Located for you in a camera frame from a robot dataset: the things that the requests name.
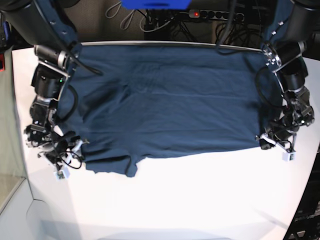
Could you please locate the dark blue t-shirt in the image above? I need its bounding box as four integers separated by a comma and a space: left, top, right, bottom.
58, 45, 282, 177

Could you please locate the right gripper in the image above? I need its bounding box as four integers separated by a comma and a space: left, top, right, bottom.
24, 97, 89, 172

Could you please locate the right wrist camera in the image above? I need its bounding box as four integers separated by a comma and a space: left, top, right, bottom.
53, 167, 70, 181

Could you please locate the grey looped cable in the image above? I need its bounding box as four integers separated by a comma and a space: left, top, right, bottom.
105, 4, 141, 30

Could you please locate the red black device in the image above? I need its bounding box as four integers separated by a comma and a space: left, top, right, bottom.
0, 53, 6, 72

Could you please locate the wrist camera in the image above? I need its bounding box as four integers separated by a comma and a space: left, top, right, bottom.
282, 151, 296, 162
53, 167, 70, 181

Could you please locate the blue handled tool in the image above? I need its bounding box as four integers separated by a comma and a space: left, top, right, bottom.
2, 21, 11, 41

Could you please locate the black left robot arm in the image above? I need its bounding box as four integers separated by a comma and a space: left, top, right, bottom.
254, 0, 320, 161

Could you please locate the blue plastic box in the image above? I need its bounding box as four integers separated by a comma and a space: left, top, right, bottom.
121, 0, 191, 10

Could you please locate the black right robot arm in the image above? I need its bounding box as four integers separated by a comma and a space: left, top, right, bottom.
0, 0, 84, 179

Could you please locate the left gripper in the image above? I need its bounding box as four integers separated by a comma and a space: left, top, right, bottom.
255, 87, 315, 153

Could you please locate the black power strip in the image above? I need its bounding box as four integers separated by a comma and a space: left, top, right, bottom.
188, 9, 230, 21

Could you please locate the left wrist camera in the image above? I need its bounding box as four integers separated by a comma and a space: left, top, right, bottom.
282, 151, 296, 162

